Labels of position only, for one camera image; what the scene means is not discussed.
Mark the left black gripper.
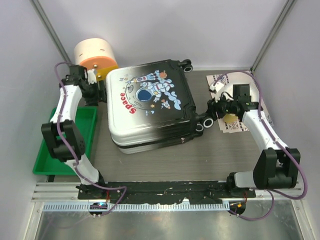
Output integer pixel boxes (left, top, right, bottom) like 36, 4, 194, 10
84, 80, 111, 107

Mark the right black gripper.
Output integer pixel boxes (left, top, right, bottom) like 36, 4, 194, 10
203, 91, 237, 122

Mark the yellow cup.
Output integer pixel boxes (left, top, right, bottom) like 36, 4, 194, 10
223, 114, 239, 124

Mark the white black space suitcase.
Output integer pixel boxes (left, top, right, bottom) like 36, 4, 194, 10
106, 59, 214, 154

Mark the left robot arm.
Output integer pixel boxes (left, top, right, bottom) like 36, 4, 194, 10
41, 64, 107, 200

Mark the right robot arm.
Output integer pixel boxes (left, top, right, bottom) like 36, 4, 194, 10
207, 82, 301, 198

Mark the green plastic tray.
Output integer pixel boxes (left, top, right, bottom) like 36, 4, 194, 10
32, 106, 98, 176

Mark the patterned placemat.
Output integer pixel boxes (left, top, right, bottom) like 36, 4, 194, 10
206, 70, 274, 134

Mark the white paper plate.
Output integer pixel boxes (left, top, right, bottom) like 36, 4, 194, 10
212, 80, 260, 102

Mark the round mini drawer cabinet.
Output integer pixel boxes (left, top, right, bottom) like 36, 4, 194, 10
74, 38, 119, 81

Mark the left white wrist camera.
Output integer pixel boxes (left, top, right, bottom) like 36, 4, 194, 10
87, 69, 97, 85

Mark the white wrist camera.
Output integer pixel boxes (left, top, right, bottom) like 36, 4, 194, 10
209, 81, 225, 94
87, 69, 97, 85

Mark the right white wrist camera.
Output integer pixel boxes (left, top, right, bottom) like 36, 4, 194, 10
209, 81, 225, 94

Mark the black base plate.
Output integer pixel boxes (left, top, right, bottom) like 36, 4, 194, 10
76, 180, 256, 205

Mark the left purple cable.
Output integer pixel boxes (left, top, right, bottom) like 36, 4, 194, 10
54, 61, 128, 217

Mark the white slotted cable duct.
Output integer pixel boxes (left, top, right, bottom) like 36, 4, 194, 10
42, 200, 230, 212

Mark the aluminium rail frame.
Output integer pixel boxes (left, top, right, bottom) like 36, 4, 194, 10
31, 179, 306, 202

